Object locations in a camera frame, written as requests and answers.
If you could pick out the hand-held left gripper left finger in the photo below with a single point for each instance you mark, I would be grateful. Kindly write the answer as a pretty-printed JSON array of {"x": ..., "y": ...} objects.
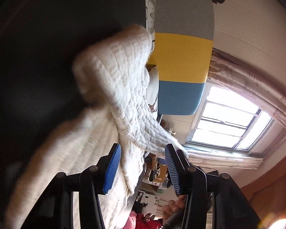
[{"x": 113, "y": 169}]

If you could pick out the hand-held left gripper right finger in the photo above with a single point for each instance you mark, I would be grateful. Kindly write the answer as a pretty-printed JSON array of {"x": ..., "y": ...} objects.
[{"x": 172, "y": 169}]

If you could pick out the cream knit sweater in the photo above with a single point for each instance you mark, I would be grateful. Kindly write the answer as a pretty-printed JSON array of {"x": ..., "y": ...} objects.
[{"x": 114, "y": 76}]

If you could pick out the person's right hand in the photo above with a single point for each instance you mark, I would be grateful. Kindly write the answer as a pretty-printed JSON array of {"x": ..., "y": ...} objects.
[{"x": 174, "y": 207}]

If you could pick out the beige patterned curtain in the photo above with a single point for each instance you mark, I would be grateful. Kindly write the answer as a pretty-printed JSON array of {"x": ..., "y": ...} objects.
[
  {"x": 224, "y": 158},
  {"x": 252, "y": 83}
]

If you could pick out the pink ruffled bedding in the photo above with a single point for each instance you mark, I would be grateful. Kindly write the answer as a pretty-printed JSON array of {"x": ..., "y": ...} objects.
[{"x": 143, "y": 221}]

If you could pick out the sliding window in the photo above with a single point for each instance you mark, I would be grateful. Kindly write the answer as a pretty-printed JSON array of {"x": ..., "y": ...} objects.
[{"x": 228, "y": 114}]

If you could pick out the deer print cushion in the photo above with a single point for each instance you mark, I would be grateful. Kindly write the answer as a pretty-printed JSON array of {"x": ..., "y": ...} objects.
[{"x": 153, "y": 83}]

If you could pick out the grey yellow blue sofa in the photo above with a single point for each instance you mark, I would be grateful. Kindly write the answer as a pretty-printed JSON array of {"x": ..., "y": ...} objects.
[{"x": 181, "y": 57}]

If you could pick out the geometric print cushion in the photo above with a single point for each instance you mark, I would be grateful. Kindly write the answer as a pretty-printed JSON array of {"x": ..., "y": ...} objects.
[{"x": 150, "y": 12}]

